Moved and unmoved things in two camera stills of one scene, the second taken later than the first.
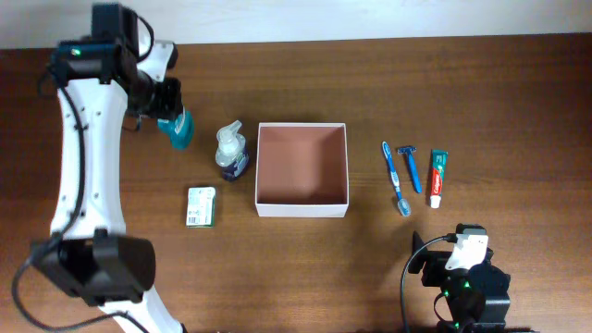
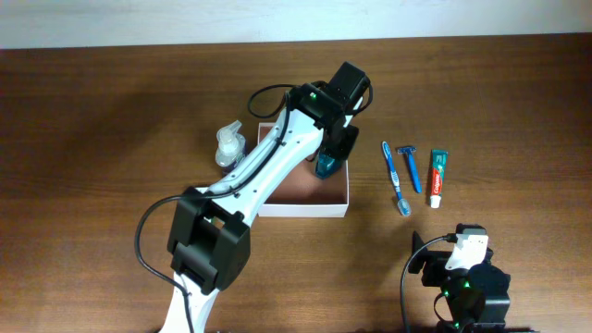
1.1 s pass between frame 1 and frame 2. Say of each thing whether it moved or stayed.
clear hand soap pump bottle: stayed
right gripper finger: stayed
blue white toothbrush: stayed
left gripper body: moved
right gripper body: stayed
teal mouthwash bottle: moved
